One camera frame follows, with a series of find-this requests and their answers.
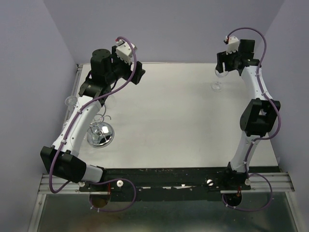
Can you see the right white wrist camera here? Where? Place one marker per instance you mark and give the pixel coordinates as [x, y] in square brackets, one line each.
[232, 43]

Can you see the upper left hanging glass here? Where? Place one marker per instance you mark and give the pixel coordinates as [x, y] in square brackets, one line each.
[70, 102]

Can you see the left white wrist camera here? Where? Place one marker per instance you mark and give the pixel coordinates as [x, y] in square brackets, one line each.
[124, 51]

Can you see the removed wine glass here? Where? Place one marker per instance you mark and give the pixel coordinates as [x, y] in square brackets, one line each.
[217, 84]
[111, 102]

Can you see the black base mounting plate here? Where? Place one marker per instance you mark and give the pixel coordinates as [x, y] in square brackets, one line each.
[167, 184]

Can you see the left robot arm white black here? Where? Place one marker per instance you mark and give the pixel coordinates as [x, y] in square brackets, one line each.
[107, 67]

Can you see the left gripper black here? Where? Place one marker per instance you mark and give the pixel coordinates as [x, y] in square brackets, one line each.
[138, 72]

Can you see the aluminium rail frame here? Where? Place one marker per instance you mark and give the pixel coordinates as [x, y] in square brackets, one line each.
[173, 119]

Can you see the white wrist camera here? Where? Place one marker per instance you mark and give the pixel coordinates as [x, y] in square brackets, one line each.
[124, 51]
[232, 43]

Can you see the chrome wine glass rack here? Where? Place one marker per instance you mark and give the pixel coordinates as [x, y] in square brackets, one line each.
[100, 132]

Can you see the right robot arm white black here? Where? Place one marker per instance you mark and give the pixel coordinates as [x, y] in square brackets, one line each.
[260, 115]

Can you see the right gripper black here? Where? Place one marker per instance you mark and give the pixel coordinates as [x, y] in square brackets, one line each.
[222, 57]

